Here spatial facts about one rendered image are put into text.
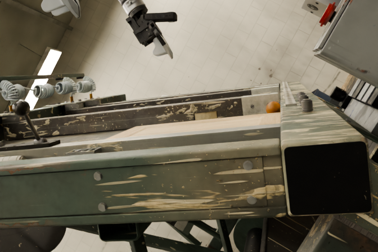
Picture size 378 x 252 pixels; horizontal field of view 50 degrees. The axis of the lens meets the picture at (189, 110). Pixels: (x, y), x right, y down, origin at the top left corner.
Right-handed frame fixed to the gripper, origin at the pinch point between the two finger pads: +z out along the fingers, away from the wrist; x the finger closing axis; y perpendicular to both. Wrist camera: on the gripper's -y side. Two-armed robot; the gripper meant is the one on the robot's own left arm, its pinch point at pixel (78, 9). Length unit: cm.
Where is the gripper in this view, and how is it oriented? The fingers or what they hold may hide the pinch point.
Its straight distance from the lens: 84.0
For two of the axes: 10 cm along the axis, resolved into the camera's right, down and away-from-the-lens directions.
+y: -8.2, 5.5, 1.6
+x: -1.8, 0.2, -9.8
